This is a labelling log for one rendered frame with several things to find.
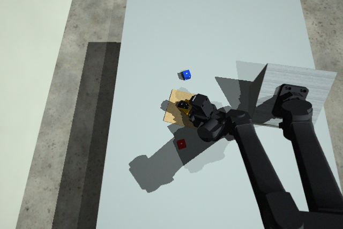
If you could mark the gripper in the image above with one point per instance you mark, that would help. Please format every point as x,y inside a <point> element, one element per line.
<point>190,114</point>

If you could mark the black die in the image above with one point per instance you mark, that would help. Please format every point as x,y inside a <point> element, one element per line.
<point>183,104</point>

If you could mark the tan flat mat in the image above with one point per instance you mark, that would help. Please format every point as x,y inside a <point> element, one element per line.
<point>173,114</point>

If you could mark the blue die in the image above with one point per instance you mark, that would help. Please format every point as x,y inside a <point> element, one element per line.
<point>186,74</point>

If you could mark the red die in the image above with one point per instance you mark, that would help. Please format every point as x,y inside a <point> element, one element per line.
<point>181,144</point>

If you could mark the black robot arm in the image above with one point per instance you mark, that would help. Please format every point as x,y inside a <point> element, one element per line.
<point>278,210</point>

